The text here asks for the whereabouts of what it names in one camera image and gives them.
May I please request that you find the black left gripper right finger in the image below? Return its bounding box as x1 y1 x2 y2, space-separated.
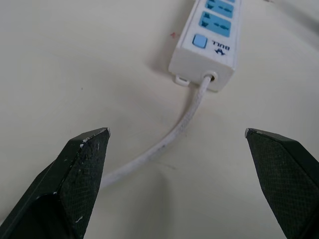
244 127 319 239

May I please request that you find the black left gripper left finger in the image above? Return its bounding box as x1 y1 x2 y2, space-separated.
0 127 112 239

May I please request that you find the white power strip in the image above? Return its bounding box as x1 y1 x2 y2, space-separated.
168 0 244 92

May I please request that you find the white power cord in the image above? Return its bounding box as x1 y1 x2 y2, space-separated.
101 75 212 190

